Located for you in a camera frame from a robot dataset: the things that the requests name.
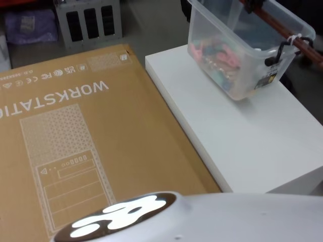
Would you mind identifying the large brown cardboard box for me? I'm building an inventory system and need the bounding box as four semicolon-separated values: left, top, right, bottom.
0;43;223;242

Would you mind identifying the pile of colourful small items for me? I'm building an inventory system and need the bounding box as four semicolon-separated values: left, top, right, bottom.
189;35;255;98

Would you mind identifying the white table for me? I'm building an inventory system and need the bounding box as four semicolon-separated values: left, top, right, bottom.
145;44;323;195

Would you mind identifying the clear plastic storage bin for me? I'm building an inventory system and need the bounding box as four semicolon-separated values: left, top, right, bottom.
187;0;317;102

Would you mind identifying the shiny dark oval plate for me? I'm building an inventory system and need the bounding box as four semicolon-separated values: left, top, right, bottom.
53;192;177;242

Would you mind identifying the black and yellow bin label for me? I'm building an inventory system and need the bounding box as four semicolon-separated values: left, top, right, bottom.
254;61;282;90

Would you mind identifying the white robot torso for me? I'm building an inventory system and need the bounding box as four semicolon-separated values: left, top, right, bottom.
49;191;323;242

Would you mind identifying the grey metal case with slots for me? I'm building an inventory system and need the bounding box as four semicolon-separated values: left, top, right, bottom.
53;0;124;50

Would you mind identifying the black clamp on rod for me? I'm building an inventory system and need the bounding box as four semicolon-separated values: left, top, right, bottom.
242;0;266;14

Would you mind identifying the brown wooden rod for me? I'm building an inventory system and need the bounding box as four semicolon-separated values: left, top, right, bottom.
239;0;323;68

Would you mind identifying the white zip tie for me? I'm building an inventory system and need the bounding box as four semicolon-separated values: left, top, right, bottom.
286;33;303;46

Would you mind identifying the purple plastic bag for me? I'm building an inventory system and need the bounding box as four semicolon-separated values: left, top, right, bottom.
3;9;59;45

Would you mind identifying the white object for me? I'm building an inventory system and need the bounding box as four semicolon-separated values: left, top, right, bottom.
0;29;12;74

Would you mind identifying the black strap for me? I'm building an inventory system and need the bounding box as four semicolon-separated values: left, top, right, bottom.
264;37;315;67

